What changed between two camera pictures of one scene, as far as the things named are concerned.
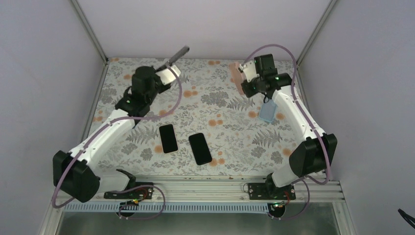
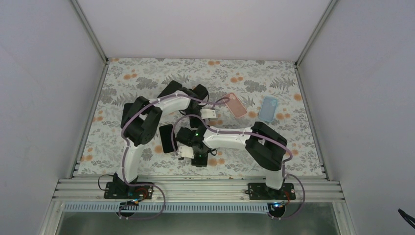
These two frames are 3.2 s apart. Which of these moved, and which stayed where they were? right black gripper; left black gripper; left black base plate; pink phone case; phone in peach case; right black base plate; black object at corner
Moved: pink phone case; right black gripper; left black gripper
Stayed: right black base plate; black object at corner; left black base plate; phone in peach case
